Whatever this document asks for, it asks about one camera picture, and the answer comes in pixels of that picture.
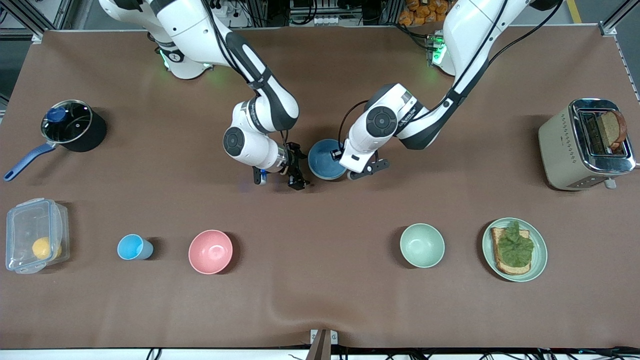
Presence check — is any pink bowl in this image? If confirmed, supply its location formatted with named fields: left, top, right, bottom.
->
left=188, top=229, right=234, bottom=275

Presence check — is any pale green plate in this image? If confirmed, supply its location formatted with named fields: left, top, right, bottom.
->
left=482, top=217, right=549, bottom=283

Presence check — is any brown bread slice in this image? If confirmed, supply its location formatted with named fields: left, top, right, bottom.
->
left=599, top=110, right=628, bottom=151

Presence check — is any clear plastic lidded container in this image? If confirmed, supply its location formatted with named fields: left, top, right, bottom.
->
left=5, top=198, right=71, bottom=275

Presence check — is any glass lid blue knob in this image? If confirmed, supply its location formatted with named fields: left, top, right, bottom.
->
left=41, top=100, right=94, bottom=145

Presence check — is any yellow lemon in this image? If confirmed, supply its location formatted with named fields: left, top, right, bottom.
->
left=32, top=237, right=63, bottom=261

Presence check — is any bag of orange buns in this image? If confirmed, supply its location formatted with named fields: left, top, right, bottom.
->
left=398, top=0, right=453, bottom=27

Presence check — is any pale green bowl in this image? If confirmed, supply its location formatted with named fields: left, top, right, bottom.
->
left=399, top=223, right=446, bottom=269

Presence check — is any green lettuce leaf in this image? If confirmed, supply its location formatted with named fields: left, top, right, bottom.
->
left=496, top=220, right=535, bottom=268

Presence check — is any metal table edge bracket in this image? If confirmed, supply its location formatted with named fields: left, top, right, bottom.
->
left=310, top=328, right=339, bottom=360

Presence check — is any toast slice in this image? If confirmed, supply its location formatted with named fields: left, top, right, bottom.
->
left=490, top=227, right=532, bottom=276

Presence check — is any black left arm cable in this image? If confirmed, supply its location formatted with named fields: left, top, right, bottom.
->
left=338, top=0, right=566, bottom=151

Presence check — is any beige chrome toaster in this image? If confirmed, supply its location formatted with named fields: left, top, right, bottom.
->
left=538, top=98, right=637, bottom=192

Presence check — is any blue bowl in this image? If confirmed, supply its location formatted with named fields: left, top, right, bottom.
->
left=307, top=139, right=349, bottom=181

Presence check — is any light blue cup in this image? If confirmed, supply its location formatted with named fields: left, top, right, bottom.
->
left=117, top=234, right=155, bottom=261

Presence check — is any black saucepan blue handle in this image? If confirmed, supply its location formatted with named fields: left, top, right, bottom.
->
left=4, top=99, right=108, bottom=182

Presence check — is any aluminium frame post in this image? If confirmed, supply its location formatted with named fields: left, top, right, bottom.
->
left=50, top=0, right=83, bottom=31

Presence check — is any aluminium frame rail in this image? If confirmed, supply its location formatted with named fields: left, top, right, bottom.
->
left=600, top=0, right=640, bottom=37

